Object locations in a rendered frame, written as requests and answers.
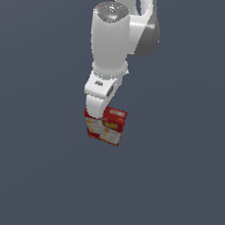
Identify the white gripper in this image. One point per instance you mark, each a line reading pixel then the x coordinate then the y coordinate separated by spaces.
pixel 100 87

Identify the red printed carton box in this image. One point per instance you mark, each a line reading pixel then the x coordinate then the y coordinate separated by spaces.
pixel 109 129

